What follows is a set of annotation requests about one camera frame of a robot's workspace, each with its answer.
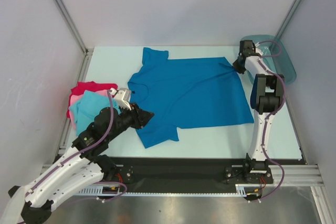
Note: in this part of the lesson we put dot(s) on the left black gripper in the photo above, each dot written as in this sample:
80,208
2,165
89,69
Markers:
140,117

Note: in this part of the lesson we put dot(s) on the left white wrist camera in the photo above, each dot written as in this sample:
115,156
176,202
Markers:
122,97

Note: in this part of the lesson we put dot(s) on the folded cyan t shirt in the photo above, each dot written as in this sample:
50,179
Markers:
83,112

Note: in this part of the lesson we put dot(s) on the light blue cable duct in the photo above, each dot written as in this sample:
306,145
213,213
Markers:
92,190

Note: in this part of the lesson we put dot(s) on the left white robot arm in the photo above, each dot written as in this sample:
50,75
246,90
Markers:
34,202

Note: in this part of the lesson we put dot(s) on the blue t shirt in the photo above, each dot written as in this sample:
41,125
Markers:
186,94

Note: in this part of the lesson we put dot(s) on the folded pink t shirt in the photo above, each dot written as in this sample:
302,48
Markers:
76,98

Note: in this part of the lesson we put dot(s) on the folded red t shirt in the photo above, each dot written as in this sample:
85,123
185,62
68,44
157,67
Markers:
81,87

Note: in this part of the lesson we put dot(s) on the teal transparent plastic bin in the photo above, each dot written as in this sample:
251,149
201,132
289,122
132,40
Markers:
278,60

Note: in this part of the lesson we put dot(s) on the left aluminium corner post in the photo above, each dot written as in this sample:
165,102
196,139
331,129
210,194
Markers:
72,26

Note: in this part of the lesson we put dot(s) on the right aluminium corner post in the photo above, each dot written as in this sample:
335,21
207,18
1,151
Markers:
288,18

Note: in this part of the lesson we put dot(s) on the aluminium front frame rail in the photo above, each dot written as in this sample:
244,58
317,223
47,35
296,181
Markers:
287,175

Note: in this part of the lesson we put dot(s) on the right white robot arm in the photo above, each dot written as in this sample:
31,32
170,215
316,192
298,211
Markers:
266,100

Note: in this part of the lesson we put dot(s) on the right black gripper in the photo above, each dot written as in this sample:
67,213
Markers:
240,64

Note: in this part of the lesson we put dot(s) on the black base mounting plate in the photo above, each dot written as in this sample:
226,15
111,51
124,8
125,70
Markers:
180,175

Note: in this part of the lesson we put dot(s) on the aluminium corner post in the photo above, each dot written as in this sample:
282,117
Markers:
288,18
72,26

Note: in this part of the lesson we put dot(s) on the right light cable duct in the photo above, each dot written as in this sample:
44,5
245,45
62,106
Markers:
250,189

